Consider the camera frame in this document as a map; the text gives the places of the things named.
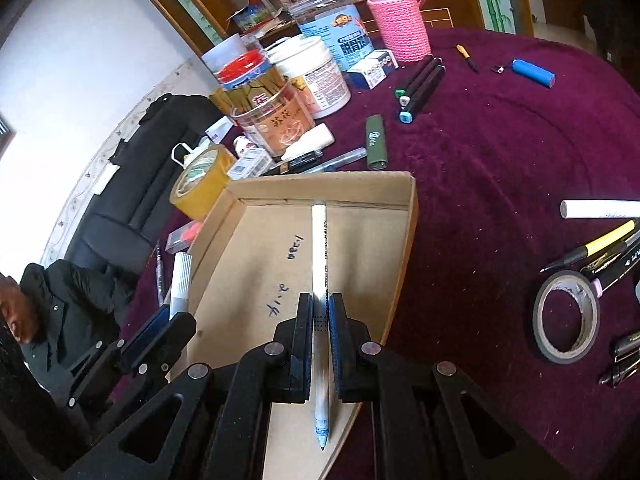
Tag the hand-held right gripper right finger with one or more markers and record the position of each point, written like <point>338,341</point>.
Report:
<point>337,350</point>

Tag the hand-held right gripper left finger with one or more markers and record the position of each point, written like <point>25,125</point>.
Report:
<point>306,340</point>

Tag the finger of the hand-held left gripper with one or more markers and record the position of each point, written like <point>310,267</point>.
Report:
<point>154,326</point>
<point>177,340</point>

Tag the white marker grey cap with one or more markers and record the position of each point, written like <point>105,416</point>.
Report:
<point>181,285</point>

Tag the shallow cardboard box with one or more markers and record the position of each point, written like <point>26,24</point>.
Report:
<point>260,270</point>

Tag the thin white pen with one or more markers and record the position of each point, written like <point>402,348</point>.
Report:
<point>318,240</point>

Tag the long black marker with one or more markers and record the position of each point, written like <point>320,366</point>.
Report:
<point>300,162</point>

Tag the black tape roll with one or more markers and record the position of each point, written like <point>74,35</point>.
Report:
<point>540,330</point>

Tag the clear black click pen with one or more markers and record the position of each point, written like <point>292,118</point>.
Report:
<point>620,372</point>

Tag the blue pen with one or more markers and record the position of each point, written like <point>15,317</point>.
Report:
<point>160,280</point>

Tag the clear package orange item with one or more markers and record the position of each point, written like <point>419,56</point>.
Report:
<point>184,237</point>

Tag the yellow packing tape roll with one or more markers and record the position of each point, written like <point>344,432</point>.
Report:
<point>200,195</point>

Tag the black sofa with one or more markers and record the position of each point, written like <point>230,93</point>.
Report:
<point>150,175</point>

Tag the white paper sheet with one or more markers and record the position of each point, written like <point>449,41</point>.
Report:
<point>103,180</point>

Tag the white paper bag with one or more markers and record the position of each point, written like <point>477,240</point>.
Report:
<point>174,155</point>

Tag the clear plastic pen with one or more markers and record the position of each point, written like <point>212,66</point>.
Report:
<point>345,158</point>

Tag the white tube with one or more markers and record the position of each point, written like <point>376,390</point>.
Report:
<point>315,139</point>

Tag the small white bottle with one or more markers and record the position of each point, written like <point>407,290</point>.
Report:
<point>244,146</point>

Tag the white pouch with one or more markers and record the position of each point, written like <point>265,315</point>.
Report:
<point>217,131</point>

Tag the dark green lighter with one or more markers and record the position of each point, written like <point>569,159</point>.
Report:
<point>376,142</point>

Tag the red lid jar orange label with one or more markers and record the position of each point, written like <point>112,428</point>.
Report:
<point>270,120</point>

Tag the white plastic jar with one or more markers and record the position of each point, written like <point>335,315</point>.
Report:
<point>320,80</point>

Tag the small blue white box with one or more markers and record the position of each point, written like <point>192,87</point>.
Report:
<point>370,72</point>

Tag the long yellow black pen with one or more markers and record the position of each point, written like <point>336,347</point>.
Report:
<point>600,242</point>

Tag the black marker white cap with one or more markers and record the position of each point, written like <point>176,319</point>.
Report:
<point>425,77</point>

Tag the black marker green cap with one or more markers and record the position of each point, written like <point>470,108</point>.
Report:
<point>417,72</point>

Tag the black marker pink tip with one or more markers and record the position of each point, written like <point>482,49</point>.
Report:
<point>625,274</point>

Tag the thick white marker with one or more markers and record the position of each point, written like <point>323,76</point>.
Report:
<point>600,209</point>

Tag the black marker white print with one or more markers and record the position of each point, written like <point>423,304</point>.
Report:
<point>622,254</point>

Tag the blue label clear jar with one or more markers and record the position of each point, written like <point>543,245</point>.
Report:
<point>345,35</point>

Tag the short yellow black pen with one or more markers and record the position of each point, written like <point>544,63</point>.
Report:
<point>466,57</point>

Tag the colourful printed box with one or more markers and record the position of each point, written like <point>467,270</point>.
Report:
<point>255,16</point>

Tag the pink knitted sleeve bottle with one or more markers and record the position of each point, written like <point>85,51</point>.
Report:
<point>400,25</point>

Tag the blue lighter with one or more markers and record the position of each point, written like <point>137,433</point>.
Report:
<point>532,73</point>

